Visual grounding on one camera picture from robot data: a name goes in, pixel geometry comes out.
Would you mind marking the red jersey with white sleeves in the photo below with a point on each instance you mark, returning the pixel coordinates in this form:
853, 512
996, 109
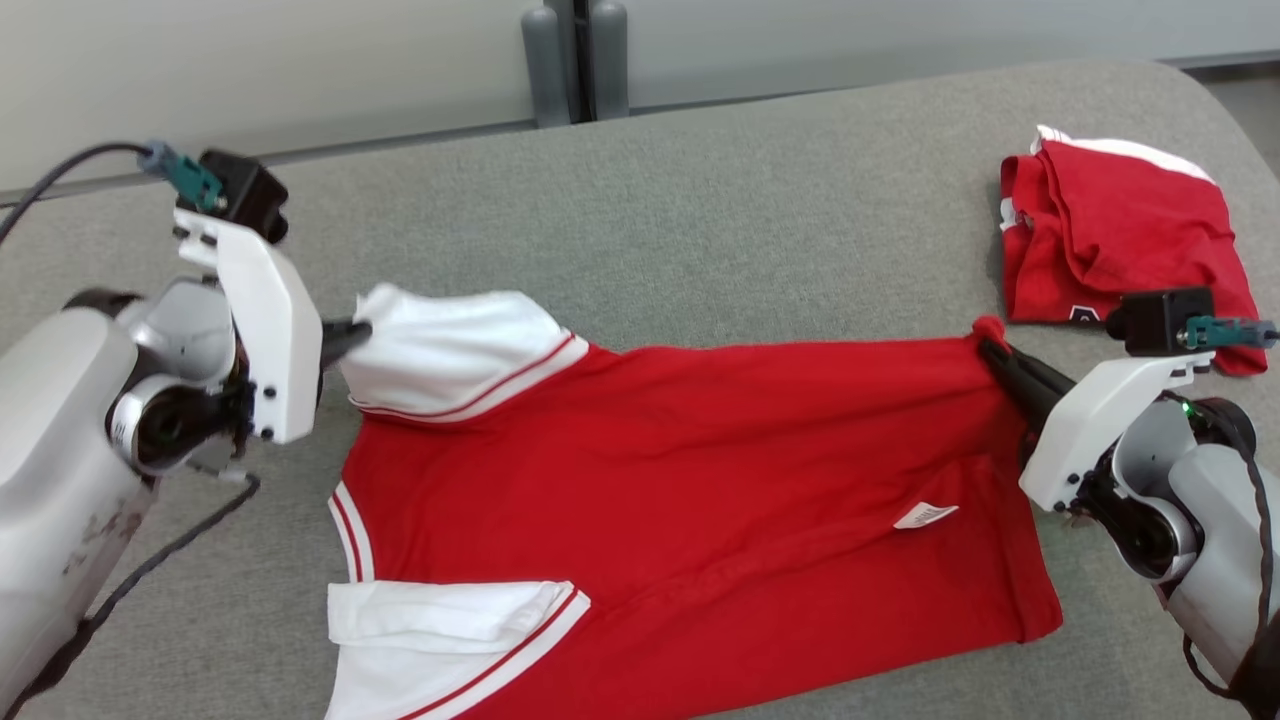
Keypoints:
680, 480

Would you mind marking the red jersey with white lettering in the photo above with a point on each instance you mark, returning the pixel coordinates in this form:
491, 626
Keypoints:
1130, 230

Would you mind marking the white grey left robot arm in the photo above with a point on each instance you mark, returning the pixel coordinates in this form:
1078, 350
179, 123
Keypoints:
60, 450

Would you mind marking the teal left camera connector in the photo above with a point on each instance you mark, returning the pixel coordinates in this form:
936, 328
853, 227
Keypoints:
190, 178

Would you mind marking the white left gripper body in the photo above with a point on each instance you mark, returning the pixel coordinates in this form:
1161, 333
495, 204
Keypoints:
265, 330

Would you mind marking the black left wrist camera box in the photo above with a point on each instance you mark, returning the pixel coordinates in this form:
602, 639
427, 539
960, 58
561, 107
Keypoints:
245, 195

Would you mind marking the teal camera connector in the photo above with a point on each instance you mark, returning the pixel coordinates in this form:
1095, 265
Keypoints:
1230, 332
190, 178

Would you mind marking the teal right camera connector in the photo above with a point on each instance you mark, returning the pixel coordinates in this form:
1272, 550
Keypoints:
1230, 332

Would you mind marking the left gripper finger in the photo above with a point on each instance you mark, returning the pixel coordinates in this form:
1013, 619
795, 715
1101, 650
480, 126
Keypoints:
338, 352
348, 329

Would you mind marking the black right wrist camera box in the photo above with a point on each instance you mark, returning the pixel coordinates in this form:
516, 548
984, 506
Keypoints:
1160, 320

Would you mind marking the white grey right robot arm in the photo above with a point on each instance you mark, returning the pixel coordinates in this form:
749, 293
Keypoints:
1210, 540

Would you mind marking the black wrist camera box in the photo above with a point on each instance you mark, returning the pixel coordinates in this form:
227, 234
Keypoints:
245, 195
1160, 320

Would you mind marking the grey cylinder post foot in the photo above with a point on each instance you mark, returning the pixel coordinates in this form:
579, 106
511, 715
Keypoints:
545, 70
610, 60

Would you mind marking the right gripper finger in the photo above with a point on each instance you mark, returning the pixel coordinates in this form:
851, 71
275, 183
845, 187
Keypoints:
1035, 378
1012, 395

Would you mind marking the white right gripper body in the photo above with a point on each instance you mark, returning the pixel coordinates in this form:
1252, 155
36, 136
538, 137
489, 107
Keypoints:
1100, 420

